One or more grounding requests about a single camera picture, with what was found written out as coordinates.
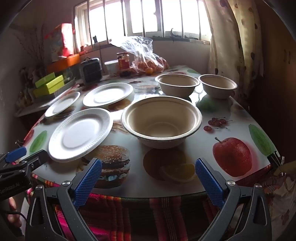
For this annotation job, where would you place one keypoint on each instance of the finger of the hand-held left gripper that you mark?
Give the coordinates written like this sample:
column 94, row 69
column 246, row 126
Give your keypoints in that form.
column 34, row 160
column 16, row 154

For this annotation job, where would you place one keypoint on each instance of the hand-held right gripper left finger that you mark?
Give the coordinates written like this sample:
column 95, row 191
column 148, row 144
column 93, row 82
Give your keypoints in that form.
column 89, row 183

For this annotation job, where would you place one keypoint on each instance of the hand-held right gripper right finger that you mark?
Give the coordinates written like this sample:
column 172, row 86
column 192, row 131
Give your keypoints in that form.
column 209, row 183

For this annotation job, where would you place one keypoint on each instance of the white foam plate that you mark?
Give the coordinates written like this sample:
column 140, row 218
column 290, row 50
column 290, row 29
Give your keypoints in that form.
column 106, row 96
column 62, row 104
column 78, row 136

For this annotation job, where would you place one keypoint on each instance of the beige paper bowl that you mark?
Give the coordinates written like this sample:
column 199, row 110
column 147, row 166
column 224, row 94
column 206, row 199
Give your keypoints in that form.
column 161, row 120
column 217, row 85
column 177, row 84

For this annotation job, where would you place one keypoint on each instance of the fruit print tablecloth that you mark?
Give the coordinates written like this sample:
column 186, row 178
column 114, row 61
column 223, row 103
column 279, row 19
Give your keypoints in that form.
column 175, row 162

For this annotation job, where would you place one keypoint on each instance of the grey side shelf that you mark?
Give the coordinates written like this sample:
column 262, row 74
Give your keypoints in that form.
column 32, row 107

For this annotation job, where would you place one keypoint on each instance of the black binder clip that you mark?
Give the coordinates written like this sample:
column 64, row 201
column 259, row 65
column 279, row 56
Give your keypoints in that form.
column 275, row 158

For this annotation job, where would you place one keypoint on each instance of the lime green box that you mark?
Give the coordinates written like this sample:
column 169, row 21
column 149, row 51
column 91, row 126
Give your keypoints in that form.
column 45, row 80
column 53, row 87

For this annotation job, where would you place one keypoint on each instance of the beige floral cloth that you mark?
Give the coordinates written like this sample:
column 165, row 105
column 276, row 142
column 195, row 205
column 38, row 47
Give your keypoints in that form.
column 284, row 197

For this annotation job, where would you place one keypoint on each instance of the zigzag patterned tray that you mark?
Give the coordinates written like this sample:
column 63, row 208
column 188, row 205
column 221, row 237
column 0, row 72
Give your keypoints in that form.
column 66, row 88

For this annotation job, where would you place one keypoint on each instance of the orange tray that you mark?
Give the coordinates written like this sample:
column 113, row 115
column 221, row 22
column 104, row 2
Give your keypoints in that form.
column 67, row 61

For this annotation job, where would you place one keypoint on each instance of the white plastic tub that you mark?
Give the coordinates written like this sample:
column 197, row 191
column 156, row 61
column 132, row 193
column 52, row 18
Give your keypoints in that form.
column 111, row 68

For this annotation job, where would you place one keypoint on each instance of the colourful red gift box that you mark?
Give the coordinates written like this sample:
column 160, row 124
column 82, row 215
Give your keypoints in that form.
column 57, row 41

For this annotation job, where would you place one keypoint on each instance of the brown wooden cabinet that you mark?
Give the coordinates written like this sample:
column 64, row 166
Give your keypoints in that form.
column 277, row 81

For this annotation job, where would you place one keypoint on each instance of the glass jar with red label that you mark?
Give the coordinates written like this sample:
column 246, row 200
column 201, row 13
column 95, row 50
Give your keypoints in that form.
column 122, row 62

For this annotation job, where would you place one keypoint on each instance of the clear plastic bag of oranges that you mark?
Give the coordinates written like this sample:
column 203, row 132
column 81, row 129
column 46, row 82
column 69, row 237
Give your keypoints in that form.
column 143, row 62

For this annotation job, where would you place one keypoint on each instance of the cream patterned curtain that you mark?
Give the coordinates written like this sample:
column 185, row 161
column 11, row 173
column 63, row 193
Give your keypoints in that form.
column 233, row 46

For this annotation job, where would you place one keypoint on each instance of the barred window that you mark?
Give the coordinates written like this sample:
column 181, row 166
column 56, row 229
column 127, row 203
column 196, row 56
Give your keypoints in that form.
column 148, row 16

